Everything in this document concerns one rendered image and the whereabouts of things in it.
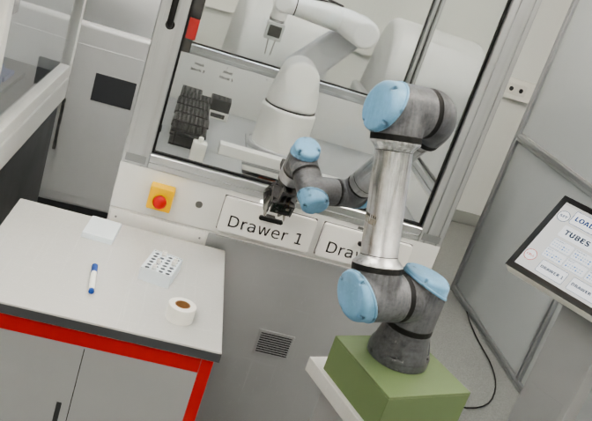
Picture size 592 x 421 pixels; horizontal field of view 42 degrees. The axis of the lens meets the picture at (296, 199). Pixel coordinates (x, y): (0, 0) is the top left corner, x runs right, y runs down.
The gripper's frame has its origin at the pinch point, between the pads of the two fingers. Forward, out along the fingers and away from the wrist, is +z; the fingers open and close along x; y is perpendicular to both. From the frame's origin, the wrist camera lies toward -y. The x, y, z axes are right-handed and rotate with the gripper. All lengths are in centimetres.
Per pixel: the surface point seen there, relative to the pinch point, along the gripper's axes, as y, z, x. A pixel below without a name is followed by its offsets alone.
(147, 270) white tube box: 32.9, -5.5, -31.3
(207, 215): 1.6, 9.6, -18.0
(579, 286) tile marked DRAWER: 8, -14, 93
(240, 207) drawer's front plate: -0.3, 3.7, -9.2
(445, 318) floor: -75, 167, 137
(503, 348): -52, 143, 158
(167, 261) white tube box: 25.7, -0.2, -26.6
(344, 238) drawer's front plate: 0.3, 4.6, 24.1
